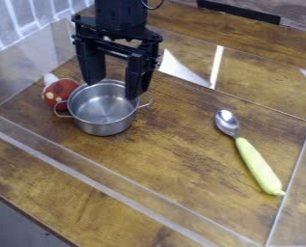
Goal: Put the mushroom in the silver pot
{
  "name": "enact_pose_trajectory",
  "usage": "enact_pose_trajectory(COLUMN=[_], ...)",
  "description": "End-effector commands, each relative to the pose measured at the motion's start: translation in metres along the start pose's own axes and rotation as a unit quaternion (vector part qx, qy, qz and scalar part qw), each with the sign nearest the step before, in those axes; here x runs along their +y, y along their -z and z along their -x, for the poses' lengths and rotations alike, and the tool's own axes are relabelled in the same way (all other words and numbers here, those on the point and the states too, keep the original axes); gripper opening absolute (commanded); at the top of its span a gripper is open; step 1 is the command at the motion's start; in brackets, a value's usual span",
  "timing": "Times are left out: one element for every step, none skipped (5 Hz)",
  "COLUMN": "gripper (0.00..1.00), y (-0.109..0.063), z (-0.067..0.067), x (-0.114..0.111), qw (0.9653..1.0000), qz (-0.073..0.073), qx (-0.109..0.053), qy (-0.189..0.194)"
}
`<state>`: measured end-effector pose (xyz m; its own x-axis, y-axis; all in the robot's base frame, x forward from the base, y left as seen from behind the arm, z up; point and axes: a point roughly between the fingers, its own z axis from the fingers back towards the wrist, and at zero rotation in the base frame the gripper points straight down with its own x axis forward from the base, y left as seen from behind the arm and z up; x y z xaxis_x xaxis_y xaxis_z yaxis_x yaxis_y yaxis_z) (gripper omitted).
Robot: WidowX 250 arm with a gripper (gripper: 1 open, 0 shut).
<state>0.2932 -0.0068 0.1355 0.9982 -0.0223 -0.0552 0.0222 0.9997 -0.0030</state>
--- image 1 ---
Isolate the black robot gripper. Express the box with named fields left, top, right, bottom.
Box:
left=71, top=0, right=163, bottom=99

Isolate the red white toy mushroom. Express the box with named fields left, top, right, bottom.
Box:
left=41, top=73, right=79, bottom=111

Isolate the silver metal pot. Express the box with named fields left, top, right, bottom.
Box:
left=53, top=79, right=152, bottom=136

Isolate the black bar in background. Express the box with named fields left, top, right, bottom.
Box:
left=196, top=0, right=281, bottom=25

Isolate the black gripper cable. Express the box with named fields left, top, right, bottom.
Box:
left=139, top=0, right=165, bottom=11

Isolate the spoon with yellow-green handle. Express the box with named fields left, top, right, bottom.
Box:
left=215, top=109, right=285, bottom=196

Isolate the clear acrylic enclosure wall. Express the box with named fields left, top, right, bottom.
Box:
left=0, top=17, right=306, bottom=247

